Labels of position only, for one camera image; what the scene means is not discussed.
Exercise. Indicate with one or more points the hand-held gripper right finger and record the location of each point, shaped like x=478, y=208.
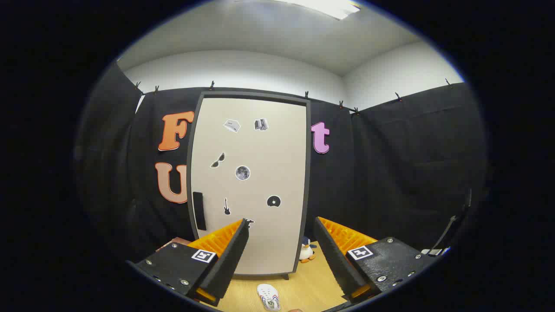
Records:
x=331, y=255

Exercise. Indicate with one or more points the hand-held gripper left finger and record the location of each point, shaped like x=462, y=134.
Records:
x=232, y=255

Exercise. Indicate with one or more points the white striped shoe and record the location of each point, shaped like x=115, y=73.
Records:
x=269, y=297

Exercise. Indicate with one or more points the dark grey shoe cabinet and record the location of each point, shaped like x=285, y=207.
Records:
x=308, y=173

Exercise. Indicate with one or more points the penguin plush toy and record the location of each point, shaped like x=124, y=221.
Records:
x=306, y=251

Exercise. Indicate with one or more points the brown cover book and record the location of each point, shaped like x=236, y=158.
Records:
x=173, y=242

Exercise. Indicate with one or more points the black backdrop cloth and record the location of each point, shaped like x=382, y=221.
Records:
x=399, y=173

